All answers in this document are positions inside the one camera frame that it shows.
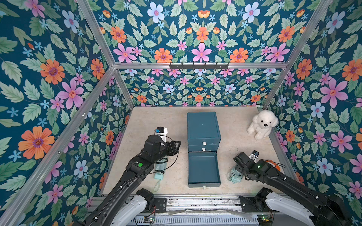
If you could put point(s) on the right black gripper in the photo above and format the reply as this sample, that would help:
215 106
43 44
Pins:
239 168

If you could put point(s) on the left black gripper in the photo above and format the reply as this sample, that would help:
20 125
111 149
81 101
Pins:
171 148

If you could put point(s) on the mint green umbrella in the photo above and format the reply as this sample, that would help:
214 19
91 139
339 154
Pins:
160 168
234 176

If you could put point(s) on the teal plastic drawer cabinet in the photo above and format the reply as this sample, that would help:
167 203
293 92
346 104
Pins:
204 138

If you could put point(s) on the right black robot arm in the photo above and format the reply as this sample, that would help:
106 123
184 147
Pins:
302 203

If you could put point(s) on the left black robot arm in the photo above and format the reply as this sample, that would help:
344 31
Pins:
138 168

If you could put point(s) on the orange white round object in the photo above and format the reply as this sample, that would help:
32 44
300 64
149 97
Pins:
276 165

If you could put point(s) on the white plush dog toy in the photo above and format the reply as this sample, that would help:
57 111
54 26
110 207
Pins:
262 124

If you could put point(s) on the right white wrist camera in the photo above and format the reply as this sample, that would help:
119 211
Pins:
254 155

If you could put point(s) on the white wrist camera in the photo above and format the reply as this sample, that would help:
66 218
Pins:
254 155
162 132

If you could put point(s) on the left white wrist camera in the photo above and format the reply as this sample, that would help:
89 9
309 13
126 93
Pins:
162 132

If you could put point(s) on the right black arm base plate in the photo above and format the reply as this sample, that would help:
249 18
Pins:
256 204

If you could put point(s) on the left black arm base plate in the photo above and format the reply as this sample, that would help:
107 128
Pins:
153 204

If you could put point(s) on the black wall hook rail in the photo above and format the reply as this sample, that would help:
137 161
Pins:
192 66

